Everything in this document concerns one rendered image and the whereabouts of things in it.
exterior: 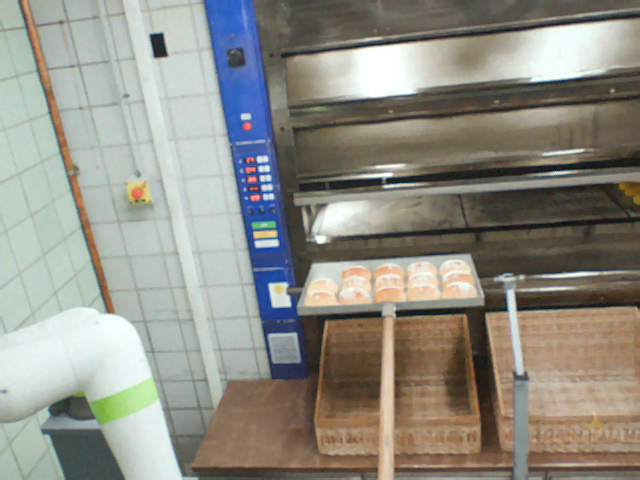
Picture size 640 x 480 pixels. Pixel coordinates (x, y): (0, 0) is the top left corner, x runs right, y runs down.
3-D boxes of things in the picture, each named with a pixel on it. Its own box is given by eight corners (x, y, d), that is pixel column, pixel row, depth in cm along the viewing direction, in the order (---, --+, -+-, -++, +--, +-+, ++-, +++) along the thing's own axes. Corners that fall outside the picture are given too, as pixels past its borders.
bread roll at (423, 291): (440, 295, 188) (439, 278, 185) (440, 305, 182) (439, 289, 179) (407, 295, 190) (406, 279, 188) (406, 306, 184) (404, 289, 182)
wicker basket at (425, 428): (331, 376, 259) (323, 318, 248) (469, 371, 250) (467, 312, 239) (317, 457, 214) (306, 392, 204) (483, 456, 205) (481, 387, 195)
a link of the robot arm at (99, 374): (54, 332, 113) (58, 327, 102) (121, 307, 119) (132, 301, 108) (88, 424, 113) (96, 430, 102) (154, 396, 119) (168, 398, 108)
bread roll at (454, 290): (474, 292, 186) (474, 276, 184) (478, 302, 180) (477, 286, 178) (440, 295, 187) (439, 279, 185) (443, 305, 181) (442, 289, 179)
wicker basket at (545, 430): (484, 370, 249) (483, 311, 238) (632, 366, 239) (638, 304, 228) (499, 455, 204) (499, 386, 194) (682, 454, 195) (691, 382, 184)
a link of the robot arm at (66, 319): (48, 384, 152) (25, 318, 145) (109, 360, 160) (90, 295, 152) (59, 409, 142) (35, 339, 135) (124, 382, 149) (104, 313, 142)
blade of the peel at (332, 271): (484, 305, 179) (483, 296, 178) (298, 315, 188) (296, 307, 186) (470, 254, 212) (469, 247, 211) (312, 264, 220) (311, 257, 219)
